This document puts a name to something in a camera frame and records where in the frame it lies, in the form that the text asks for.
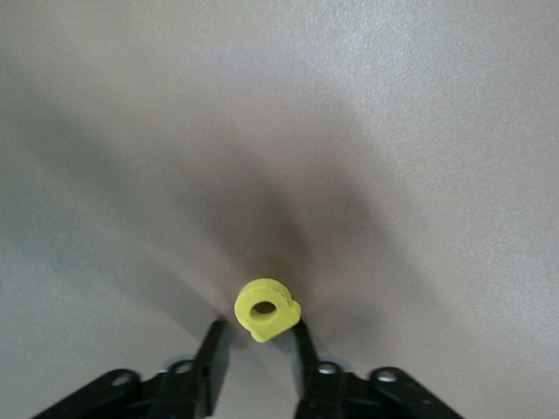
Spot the yellow foam letter d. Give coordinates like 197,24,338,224
233,276,304,344

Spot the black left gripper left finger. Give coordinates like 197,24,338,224
30,319,234,419

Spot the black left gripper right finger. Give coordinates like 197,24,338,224
286,322,466,419

